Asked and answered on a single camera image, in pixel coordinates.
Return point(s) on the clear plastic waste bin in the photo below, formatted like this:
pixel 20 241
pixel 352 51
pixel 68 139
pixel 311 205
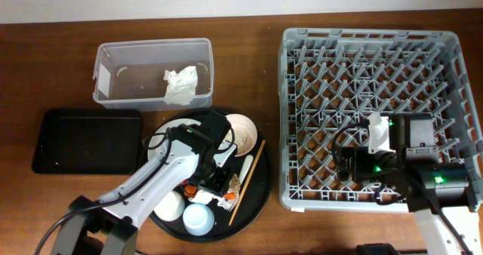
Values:
pixel 129 74

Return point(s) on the wooden chopstick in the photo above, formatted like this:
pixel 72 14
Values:
pixel 248 179

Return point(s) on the white tissue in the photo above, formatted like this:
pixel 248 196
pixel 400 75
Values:
pixel 181 86
pixel 203 197

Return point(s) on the white cup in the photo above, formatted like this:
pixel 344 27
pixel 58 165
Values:
pixel 171 207

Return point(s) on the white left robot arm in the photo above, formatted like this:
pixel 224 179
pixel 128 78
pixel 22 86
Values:
pixel 196 153

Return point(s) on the light blue cup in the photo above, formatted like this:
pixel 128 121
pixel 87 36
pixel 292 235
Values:
pixel 198 219

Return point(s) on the pink bowl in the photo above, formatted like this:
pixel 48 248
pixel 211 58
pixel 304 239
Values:
pixel 245 133

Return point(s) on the grey round plate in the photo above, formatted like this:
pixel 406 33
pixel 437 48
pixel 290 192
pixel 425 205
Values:
pixel 159 135

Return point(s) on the orange carrot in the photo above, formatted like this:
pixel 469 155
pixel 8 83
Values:
pixel 190 192

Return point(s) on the black rectangular tray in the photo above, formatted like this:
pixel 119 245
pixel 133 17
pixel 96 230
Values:
pixel 88 141

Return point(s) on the grey plastic dishwasher rack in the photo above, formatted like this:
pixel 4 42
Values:
pixel 332 78

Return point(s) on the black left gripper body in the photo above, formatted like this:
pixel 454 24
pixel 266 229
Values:
pixel 216 179

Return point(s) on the round black serving tray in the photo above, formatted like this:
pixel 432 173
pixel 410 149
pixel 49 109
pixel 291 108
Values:
pixel 254 200

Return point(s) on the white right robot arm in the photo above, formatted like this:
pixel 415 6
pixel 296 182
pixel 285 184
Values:
pixel 439 196

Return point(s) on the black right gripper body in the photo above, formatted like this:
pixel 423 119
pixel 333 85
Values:
pixel 365 167

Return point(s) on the brown walnut shell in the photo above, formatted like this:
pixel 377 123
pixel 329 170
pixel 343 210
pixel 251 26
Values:
pixel 234 184

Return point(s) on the white plastic fork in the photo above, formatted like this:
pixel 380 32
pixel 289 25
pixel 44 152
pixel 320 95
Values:
pixel 229 205

